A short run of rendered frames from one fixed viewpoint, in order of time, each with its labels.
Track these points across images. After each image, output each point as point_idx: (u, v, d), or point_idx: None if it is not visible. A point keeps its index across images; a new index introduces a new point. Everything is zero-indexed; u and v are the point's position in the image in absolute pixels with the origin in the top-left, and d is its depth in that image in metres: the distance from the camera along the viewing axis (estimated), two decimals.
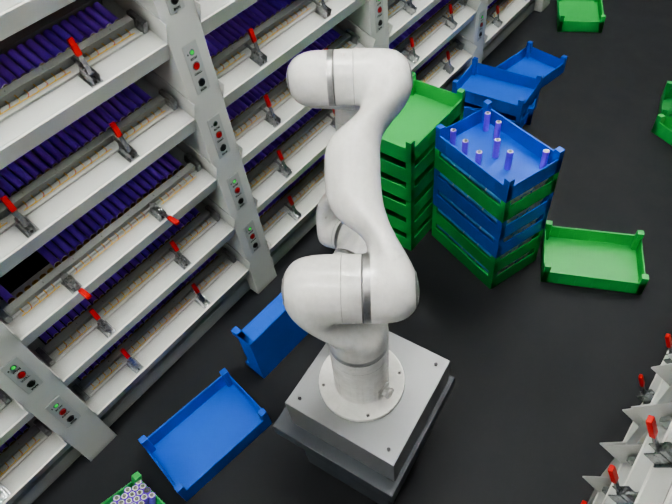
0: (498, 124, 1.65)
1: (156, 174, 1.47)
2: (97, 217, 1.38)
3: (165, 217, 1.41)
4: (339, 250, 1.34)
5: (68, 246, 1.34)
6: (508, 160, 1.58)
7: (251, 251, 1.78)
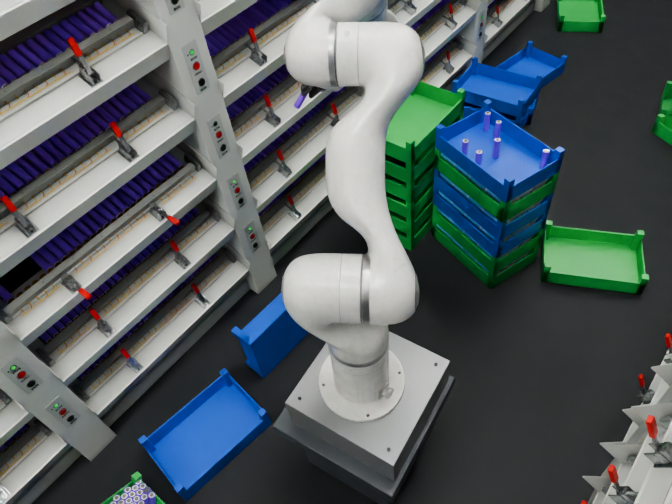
0: (498, 124, 1.65)
1: (156, 174, 1.47)
2: (97, 217, 1.38)
3: (165, 217, 1.41)
4: None
5: (68, 246, 1.34)
6: (40, 261, 1.31)
7: (251, 251, 1.78)
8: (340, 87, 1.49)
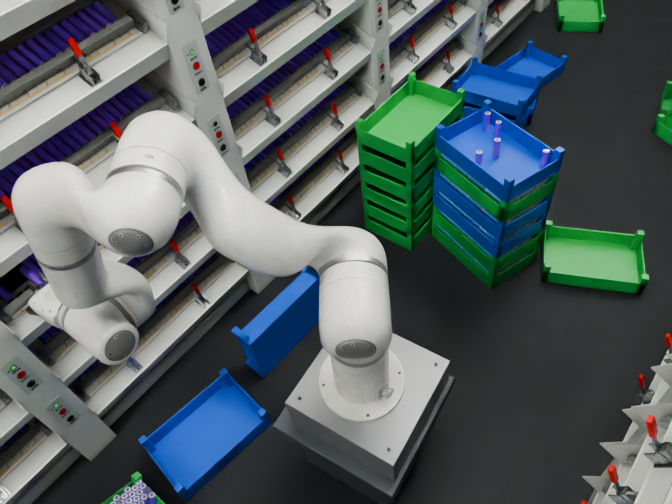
0: (498, 124, 1.65)
1: None
2: None
3: None
4: None
5: None
6: None
7: None
8: (35, 302, 1.15)
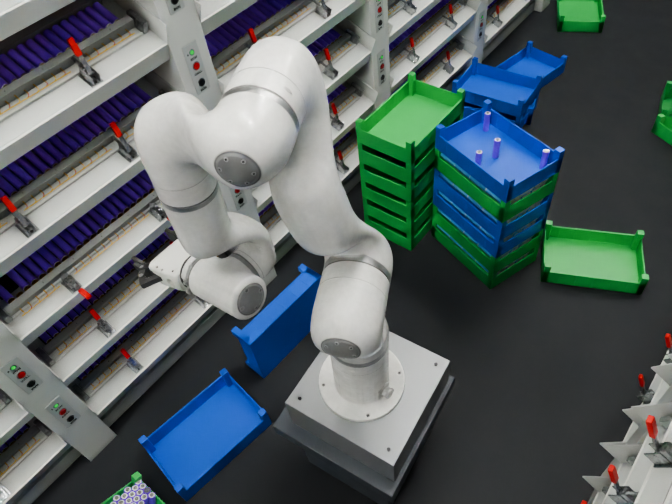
0: (23, 285, 1.28)
1: None
2: (97, 217, 1.38)
3: (165, 217, 1.41)
4: (189, 268, 1.07)
5: (68, 246, 1.34)
6: (40, 261, 1.31)
7: None
8: None
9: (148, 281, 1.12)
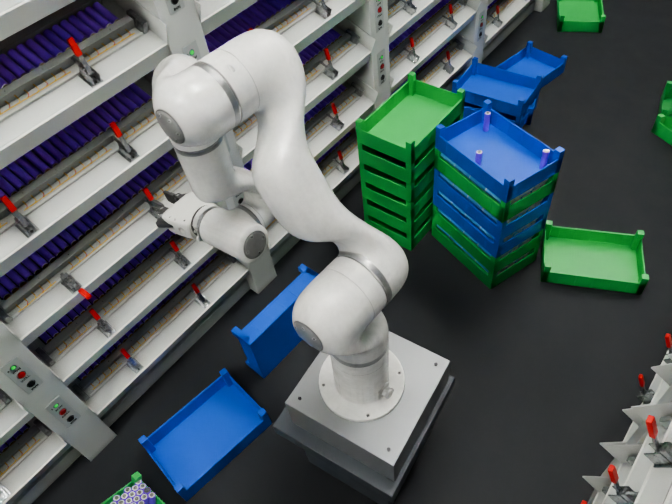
0: (19, 281, 1.28)
1: (151, 170, 1.47)
2: (92, 213, 1.39)
3: (152, 203, 1.40)
4: (200, 218, 1.21)
5: (63, 242, 1.34)
6: (35, 257, 1.31)
7: None
8: None
9: (162, 223, 1.28)
